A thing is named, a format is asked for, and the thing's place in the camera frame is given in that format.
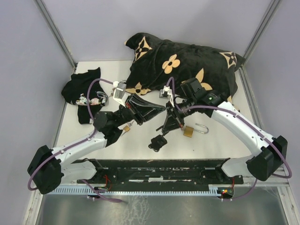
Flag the small brass padlock long shackle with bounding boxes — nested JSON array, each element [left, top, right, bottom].
[[122, 125, 130, 135]]

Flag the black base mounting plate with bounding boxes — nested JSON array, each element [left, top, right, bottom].
[[76, 159, 244, 190]]

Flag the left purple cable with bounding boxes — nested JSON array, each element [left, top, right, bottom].
[[27, 78, 122, 203]]

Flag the black padlock shackle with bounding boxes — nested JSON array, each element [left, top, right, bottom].
[[148, 135, 167, 152]]

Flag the black printed garment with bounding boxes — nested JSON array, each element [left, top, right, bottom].
[[61, 68, 108, 124]]

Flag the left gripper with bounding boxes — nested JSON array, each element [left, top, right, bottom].
[[114, 92, 166, 128]]

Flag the slotted cable duct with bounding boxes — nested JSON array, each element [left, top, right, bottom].
[[50, 183, 233, 197]]

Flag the large brass padlock long shackle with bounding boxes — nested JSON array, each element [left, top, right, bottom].
[[183, 123, 210, 138]]

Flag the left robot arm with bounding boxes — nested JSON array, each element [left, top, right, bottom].
[[27, 94, 165, 194]]

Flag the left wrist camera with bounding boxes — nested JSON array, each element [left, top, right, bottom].
[[113, 81, 127, 106]]

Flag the purple cable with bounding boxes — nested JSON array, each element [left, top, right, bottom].
[[27, 78, 122, 203], [166, 76, 293, 202]]

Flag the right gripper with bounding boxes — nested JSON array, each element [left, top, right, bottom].
[[162, 97, 197, 132]]

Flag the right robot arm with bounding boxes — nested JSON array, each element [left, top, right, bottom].
[[160, 77, 288, 183]]

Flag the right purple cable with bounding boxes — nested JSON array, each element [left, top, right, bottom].
[[166, 76, 293, 202]]

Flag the silver keys of small padlock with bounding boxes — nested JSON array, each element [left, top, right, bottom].
[[127, 120, 135, 127]]

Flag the black floral pillow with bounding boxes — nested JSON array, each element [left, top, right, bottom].
[[125, 33, 246, 102]]

